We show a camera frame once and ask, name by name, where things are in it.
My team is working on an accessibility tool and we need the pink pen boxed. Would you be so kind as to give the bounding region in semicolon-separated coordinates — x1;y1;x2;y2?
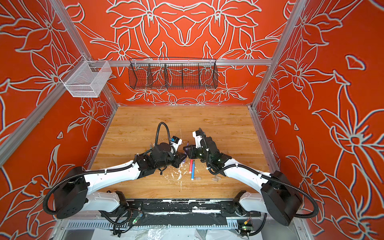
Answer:
189;159;193;174

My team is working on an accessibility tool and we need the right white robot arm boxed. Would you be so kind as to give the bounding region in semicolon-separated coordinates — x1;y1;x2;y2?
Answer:
184;129;303;226

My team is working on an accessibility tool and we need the right black arm cable conduit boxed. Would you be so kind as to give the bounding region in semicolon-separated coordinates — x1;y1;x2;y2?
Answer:
199;128;320;219

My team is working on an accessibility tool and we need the left black arm cable conduit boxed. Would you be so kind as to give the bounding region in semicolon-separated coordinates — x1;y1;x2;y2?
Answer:
42;121;172;215

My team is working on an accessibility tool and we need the black wire basket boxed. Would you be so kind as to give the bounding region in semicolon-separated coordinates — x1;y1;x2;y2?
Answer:
128;58;219;90

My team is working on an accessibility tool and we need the blue pen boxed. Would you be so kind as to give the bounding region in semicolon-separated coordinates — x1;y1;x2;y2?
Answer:
191;160;196;181

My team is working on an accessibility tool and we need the right aluminium frame post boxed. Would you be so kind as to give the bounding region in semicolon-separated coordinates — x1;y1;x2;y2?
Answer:
251;0;307;112

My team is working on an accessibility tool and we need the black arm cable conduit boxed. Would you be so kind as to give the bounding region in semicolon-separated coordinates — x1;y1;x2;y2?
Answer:
42;121;172;215
199;128;320;219

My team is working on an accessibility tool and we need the white mesh basket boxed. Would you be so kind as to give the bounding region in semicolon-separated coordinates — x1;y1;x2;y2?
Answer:
60;61;112;98

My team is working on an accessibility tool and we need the left aluminium frame rail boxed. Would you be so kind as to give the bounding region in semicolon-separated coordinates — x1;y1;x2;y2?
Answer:
1;83;67;167

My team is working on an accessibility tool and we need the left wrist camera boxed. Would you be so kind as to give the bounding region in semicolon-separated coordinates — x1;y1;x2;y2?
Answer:
170;136;182;153

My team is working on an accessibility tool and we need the white cable duct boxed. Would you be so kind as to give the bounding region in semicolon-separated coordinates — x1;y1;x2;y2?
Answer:
64;219;239;231

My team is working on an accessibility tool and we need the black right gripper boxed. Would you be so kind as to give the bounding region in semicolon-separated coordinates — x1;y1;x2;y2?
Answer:
181;144;213;165

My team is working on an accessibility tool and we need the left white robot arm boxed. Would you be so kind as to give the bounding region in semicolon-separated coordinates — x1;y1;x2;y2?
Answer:
53;143;187;219

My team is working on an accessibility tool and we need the horizontal aluminium frame rail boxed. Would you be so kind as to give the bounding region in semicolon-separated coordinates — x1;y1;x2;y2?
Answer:
87;59;272;67

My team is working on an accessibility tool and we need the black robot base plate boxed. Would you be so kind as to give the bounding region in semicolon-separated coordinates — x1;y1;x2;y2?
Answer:
103;197;262;227

